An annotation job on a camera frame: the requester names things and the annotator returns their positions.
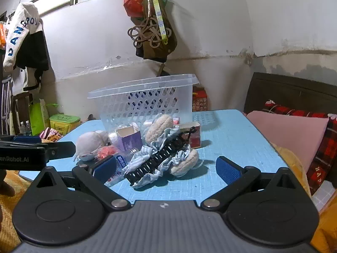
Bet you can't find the knotted brown rope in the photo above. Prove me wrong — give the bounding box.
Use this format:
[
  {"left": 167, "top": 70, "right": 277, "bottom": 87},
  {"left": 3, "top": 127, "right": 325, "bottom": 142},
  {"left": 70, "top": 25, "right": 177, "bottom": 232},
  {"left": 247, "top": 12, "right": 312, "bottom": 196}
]
[{"left": 127, "top": 18, "right": 172, "bottom": 49}]

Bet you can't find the clear plastic basket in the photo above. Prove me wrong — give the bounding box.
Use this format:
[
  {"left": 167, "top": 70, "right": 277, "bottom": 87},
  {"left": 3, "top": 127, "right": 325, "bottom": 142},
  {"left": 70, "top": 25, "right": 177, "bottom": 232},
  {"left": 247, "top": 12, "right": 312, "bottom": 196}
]
[{"left": 87, "top": 74, "right": 199, "bottom": 133}]

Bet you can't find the orange cloth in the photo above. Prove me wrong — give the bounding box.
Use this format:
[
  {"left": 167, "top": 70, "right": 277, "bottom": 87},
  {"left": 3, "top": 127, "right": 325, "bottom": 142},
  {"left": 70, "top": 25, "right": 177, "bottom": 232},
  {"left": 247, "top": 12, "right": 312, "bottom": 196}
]
[{"left": 0, "top": 22, "right": 7, "bottom": 50}]

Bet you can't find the beige fuzzy pad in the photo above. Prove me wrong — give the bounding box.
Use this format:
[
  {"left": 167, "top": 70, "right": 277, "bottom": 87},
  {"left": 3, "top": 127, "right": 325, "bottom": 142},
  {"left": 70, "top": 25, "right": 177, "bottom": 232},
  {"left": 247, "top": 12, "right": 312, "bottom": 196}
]
[
  {"left": 145, "top": 114, "right": 174, "bottom": 143},
  {"left": 170, "top": 149, "right": 200, "bottom": 178}
]

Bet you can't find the red item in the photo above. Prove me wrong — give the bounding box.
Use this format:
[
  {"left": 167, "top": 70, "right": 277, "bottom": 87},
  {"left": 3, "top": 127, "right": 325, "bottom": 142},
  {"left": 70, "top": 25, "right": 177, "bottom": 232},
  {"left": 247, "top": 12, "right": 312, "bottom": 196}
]
[{"left": 95, "top": 145, "right": 119, "bottom": 162}]

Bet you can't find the black hair claw clip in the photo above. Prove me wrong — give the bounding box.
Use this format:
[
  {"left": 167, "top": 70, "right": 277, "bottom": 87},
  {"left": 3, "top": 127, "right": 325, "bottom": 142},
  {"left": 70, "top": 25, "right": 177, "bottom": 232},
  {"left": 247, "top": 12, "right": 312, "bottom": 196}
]
[{"left": 123, "top": 127, "right": 197, "bottom": 186}]

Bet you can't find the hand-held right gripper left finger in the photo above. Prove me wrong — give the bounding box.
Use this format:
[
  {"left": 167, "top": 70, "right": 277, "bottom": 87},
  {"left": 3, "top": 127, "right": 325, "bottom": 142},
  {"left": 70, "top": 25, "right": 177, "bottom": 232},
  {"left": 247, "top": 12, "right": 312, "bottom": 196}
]
[{"left": 28, "top": 155, "right": 131, "bottom": 212}]

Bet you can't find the black hanging garment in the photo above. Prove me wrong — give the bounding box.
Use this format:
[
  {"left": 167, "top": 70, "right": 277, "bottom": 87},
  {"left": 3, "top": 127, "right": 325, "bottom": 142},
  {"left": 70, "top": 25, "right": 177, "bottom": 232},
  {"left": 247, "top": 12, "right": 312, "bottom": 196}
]
[{"left": 14, "top": 26, "right": 50, "bottom": 92}]

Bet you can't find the metal frame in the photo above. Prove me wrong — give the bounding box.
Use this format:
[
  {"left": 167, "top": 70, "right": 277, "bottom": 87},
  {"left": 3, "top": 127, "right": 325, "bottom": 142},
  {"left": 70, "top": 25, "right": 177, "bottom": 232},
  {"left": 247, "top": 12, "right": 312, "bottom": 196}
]
[{"left": 0, "top": 77, "right": 13, "bottom": 135}]

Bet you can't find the mustard cloth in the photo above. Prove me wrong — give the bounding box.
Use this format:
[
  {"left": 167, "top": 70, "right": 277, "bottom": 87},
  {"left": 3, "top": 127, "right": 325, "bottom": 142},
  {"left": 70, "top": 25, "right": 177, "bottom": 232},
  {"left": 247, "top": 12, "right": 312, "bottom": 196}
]
[{"left": 0, "top": 170, "right": 32, "bottom": 246}]

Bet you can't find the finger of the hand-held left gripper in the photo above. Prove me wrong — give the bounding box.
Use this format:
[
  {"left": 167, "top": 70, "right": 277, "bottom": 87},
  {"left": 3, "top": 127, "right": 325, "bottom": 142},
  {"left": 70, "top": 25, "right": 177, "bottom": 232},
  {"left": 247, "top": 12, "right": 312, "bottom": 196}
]
[
  {"left": 0, "top": 135, "right": 43, "bottom": 143},
  {"left": 0, "top": 140, "right": 77, "bottom": 161}
]

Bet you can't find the red cardboard box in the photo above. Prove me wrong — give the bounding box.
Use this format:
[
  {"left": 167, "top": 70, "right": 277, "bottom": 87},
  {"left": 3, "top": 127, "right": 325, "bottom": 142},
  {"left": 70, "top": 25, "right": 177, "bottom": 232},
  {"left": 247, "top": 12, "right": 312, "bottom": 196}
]
[{"left": 178, "top": 121, "right": 203, "bottom": 148}]

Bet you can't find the white grid sheet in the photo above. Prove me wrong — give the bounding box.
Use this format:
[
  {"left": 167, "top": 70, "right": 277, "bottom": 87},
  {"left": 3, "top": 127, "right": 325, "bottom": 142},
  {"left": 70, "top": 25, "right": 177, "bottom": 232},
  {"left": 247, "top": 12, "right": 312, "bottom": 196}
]
[{"left": 310, "top": 180, "right": 337, "bottom": 212}]

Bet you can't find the green paper bag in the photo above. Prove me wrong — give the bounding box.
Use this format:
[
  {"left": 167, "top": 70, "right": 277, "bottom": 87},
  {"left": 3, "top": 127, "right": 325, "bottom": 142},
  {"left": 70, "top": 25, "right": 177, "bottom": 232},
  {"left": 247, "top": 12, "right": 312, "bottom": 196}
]
[{"left": 28, "top": 98, "right": 51, "bottom": 136}]

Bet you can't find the purple cardboard box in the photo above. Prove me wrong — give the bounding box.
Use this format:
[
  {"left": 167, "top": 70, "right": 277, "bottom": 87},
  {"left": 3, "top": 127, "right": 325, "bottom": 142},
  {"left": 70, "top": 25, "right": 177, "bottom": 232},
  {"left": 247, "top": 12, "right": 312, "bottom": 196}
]
[{"left": 115, "top": 125, "right": 144, "bottom": 152}]

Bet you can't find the white toothpaste tube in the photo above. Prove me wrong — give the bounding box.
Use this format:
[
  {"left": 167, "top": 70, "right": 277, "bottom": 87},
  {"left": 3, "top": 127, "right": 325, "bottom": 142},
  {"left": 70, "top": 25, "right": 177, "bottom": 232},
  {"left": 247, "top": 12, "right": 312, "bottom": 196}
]
[{"left": 105, "top": 154, "right": 138, "bottom": 188}]

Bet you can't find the green plastic box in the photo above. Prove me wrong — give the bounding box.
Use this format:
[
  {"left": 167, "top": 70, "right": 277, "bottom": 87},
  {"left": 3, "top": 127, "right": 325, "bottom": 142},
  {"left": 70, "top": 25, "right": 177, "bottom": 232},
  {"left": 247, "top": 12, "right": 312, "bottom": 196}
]
[{"left": 49, "top": 114, "right": 81, "bottom": 135}]

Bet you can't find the pink striped snack packet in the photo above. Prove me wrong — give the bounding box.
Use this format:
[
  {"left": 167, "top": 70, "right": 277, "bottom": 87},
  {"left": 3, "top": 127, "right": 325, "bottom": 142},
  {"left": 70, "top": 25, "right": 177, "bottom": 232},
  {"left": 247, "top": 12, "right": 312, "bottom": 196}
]
[{"left": 39, "top": 127, "right": 64, "bottom": 142}]

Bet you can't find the striped frilly cloth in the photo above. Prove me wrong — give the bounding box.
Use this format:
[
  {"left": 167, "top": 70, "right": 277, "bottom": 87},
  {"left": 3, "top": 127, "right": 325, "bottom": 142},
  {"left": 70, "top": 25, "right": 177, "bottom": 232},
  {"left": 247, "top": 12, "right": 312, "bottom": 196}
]
[{"left": 126, "top": 126, "right": 204, "bottom": 190}]

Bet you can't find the red hanging bag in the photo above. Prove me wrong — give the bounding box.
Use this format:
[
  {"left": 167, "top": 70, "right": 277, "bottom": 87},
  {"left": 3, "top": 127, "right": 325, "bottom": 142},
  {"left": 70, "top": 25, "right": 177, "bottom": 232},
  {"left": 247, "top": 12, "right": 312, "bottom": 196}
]
[{"left": 123, "top": 0, "right": 147, "bottom": 18}]

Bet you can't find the pink pillow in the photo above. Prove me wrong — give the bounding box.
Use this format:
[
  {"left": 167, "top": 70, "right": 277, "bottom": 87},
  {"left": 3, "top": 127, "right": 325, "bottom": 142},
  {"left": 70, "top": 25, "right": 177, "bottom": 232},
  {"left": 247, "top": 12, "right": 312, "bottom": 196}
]
[{"left": 246, "top": 110, "right": 330, "bottom": 174}]

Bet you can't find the pink plush toy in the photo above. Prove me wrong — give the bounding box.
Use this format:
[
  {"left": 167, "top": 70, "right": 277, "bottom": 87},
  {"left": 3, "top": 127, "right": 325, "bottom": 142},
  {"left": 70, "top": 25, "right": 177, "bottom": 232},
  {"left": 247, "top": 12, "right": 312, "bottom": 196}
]
[{"left": 73, "top": 130, "right": 111, "bottom": 163}]

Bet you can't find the red carton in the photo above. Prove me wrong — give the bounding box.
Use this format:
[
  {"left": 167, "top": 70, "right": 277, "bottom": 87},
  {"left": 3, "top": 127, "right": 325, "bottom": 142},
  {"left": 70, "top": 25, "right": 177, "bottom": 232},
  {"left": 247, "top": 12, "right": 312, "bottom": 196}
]
[{"left": 192, "top": 86, "right": 209, "bottom": 112}]

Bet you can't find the red plaid blanket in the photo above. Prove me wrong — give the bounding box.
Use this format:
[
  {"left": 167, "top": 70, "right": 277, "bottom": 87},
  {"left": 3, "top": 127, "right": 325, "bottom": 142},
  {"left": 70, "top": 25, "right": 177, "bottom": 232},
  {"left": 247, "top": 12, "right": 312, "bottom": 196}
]
[{"left": 263, "top": 100, "right": 337, "bottom": 197}]

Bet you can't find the dark wooden headboard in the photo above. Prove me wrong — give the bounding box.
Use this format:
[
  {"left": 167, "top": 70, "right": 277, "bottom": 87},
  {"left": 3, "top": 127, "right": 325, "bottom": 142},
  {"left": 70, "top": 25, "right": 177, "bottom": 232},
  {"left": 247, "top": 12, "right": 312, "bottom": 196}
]
[{"left": 243, "top": 72, "right": 337, "bottom": 115}]

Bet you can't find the brown hanging bag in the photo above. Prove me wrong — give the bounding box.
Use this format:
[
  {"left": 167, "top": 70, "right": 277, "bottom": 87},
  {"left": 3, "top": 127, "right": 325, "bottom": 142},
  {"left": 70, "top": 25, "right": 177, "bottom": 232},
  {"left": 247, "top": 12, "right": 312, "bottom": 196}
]
[{"left": 130, "top": 0, "right": 178, "bottom": 62}]

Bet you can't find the white hoodie with blue letters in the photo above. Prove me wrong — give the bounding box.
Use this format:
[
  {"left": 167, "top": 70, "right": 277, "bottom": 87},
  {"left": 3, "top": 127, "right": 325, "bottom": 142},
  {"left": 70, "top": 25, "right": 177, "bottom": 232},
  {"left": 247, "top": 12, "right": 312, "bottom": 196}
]
[{"left": 3, "top": 2, "right": 44, "bottom": 72}]

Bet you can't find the wooden chair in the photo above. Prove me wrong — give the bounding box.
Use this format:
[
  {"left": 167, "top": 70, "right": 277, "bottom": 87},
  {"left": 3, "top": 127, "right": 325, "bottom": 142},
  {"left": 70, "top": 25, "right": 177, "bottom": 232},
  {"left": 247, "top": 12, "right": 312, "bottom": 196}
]
[{"left": 11, "top": 91, "right": 33, "bottom": 135}]

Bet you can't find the yellow blanket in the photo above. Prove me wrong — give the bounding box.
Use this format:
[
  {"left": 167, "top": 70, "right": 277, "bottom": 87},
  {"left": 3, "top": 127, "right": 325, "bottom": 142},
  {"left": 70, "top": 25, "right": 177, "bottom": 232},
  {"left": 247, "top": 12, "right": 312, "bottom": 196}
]
[{"left": 271, "top": 142, "right": 337, "bottom": 253}]

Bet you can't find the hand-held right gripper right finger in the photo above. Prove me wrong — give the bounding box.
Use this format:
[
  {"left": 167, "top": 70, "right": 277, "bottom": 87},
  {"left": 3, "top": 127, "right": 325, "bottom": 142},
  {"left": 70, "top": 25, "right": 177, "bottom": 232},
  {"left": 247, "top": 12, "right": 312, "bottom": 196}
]
[{"left": 200, "top": 156, "right": 307, "bottom": 213}]

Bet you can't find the yellow-green patterned strap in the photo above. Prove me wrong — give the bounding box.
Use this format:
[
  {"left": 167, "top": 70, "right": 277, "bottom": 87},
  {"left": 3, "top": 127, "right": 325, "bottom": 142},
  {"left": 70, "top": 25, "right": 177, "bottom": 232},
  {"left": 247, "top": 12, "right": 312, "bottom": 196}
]
[{"left": 147, "top": 0, "right": 169, "bottom": 44}]

